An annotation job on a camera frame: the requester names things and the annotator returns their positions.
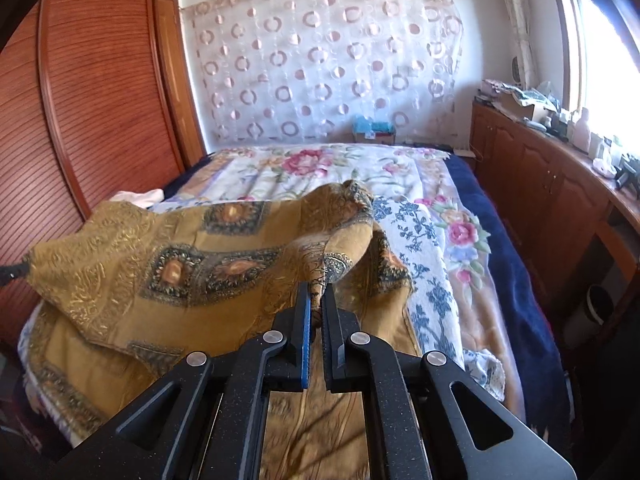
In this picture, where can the wooden sideboard cabinet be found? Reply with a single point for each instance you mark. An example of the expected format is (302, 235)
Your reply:
(540, 175)

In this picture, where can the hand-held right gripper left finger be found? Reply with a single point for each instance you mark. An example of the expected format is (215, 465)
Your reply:
(305, 335)

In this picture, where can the white waste bin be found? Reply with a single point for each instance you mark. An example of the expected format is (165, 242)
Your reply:
(590, 320)

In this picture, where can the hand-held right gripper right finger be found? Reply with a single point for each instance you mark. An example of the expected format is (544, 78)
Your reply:
(330, 355)

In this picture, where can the small cardboard box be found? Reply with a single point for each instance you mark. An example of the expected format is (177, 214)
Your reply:
(375, 135)

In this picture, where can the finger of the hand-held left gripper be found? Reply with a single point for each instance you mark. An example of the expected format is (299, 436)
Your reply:
(12, 271)

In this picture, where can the circle-patterned sheer curtain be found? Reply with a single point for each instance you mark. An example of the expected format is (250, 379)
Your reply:
(325, 60)

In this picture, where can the white pink bottle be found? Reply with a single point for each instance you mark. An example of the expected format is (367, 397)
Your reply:
(583, 132)

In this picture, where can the blue floral white cloth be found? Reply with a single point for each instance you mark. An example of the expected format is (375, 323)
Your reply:
(425, 260)

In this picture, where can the golden patterned shirt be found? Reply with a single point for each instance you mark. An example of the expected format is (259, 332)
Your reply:
(150, 260)

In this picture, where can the wood-framed window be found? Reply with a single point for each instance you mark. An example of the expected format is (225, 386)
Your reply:
(610, 50)

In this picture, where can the patterned window curtain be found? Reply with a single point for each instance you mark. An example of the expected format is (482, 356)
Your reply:
(517, 25)

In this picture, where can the pink floral blanket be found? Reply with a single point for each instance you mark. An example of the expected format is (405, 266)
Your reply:
(300, 165)

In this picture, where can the wooden louvered wardrobe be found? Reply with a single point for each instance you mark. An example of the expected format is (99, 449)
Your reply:
(100, 85)

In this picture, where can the open cardboard box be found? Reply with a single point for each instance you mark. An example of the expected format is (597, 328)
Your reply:
(525, 102)

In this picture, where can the white power strip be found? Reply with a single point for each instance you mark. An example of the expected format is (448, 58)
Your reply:
(464, 151)

